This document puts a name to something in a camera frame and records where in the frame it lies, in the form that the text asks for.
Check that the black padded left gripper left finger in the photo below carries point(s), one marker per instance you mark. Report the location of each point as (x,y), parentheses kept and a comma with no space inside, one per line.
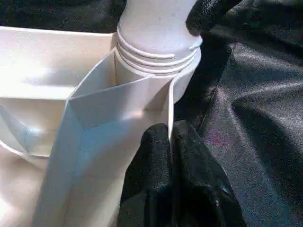
(149,184)

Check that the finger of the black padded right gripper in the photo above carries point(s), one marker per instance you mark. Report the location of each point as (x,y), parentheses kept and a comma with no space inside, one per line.
(206,14)

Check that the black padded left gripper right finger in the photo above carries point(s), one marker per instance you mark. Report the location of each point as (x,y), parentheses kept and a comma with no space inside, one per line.
(203,189)

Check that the white plastic table leg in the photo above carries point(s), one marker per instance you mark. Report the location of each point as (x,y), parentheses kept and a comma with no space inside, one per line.
(156,33)

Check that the white plastic table top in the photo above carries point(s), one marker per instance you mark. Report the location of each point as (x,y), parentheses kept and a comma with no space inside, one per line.
(57,118)

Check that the black work mat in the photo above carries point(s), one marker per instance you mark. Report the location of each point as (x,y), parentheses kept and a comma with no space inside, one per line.
(251,123)

